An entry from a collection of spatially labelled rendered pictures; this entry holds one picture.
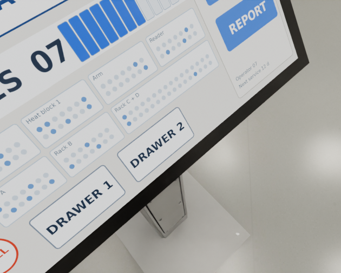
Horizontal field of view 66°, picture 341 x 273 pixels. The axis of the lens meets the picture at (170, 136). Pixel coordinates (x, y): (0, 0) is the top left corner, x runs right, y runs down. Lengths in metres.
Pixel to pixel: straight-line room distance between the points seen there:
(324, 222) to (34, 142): 1.31
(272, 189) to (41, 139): 1.22
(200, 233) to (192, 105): 0.98
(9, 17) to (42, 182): 0.15
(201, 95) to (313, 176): 1.20
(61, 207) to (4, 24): 0.18
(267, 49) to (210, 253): 0.99
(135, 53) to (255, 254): 1.13
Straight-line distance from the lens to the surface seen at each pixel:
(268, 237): 1.33
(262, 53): 0.40
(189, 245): 1.25
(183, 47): 0.32
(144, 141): 0.31
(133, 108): 0.29
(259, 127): 1.53
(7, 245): 0.32
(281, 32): 0.43
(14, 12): 0.29
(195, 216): 1.27
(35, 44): 0.28
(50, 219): 0.31
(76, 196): 0.30
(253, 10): 0.39
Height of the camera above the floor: 1.28
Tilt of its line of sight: 61 degrees down
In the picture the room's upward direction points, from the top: 10 degrees counter-clockwise
